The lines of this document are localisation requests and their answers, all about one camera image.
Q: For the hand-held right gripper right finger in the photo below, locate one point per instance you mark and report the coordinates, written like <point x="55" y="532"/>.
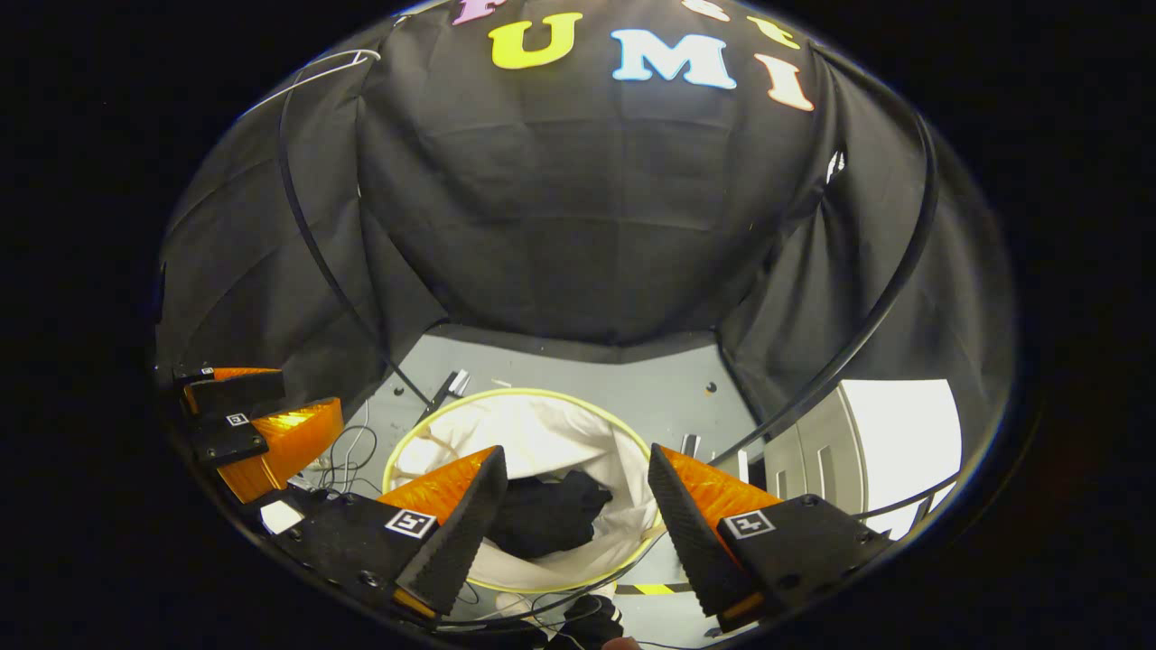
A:
<point x="691" y="533"/>

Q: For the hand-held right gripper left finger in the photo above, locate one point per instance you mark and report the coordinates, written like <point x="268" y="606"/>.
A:
<point x="456" y="533"/>

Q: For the small white box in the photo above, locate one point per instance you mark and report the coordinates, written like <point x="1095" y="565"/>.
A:
<point x="280" y="516"/>

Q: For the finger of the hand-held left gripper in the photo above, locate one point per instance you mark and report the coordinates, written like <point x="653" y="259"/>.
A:
<point x="239" y="393"/>
<point x="289" y="442"/>

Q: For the white cabinet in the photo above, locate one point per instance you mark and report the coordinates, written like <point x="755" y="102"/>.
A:
<point x="903" y="442"/>

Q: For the white laundry hamper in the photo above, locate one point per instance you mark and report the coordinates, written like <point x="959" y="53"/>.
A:
<point x="542" y="433"/>

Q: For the black backdrop cloth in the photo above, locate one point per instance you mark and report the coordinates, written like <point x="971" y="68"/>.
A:
<point x="560" y="226"/>

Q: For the black jacket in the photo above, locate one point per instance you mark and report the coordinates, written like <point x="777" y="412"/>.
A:
<point x="546" y="515"/>

